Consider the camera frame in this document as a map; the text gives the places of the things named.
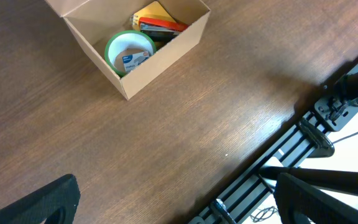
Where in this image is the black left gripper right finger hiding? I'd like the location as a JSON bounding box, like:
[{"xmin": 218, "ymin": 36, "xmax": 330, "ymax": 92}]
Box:
[{"xmin": 273, "ymin": 174, "xmax": 358, "ymax": 224}]

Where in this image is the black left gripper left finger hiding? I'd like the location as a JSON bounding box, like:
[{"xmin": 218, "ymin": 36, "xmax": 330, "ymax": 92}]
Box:
[{"xmin": 0, "ymin": 174, "xmax": 81, "ymax": 224}]

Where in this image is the small white blue box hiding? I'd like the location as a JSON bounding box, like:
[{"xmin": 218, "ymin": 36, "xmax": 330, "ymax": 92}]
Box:
[{"xmin": 122, "ymin": 51, "xmax": 150, "ymax": 72}]

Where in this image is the green tape roll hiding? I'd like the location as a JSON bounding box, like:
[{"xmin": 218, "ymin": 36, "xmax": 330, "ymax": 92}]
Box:
[{"xmin": 104, "ymin": 30, "xmax": 157, "ymax": 77}]

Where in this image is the brown cardboard box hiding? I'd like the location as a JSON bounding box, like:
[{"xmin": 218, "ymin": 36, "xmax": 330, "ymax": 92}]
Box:
[{"xmin": 45, "ymin": 0, "xmax": 211, "ymax": 99}]

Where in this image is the yellow spiral notepad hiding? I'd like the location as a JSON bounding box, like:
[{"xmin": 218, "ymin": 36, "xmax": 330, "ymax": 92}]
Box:
[{"xmin": 130, "ymin": 1, "xmax": 175, "ymax": 31}]

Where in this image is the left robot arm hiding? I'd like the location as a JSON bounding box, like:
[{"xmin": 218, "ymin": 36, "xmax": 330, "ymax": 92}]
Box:
[{"xmin": 0, "ymin": 166, "xmax": 358, "ymax": 223}]

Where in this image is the black rail clamp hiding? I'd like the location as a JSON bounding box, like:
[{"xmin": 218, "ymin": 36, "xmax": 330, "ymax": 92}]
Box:
[{"xmin": 298, "ymin": 118, "xmax": 335, "ymax": 159}]

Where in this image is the black aluminium rail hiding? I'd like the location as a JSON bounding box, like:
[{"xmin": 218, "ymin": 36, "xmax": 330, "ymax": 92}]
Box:
[{"xmin": 192, "ymin": 63, "xmax": 358, "ymax": 223}]

